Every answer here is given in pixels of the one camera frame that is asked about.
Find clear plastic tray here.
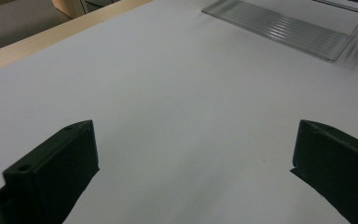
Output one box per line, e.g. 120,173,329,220
200,0,358,63

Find light wooden shelf unit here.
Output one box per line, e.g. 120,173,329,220
50,0,122,20

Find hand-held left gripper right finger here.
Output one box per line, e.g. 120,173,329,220
290,119,358,224

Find light wooden table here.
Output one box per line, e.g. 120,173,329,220
0,0,154,77

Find white table mat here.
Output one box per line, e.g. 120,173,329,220
0,0,358,224

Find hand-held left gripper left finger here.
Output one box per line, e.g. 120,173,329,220
0,119,101,224

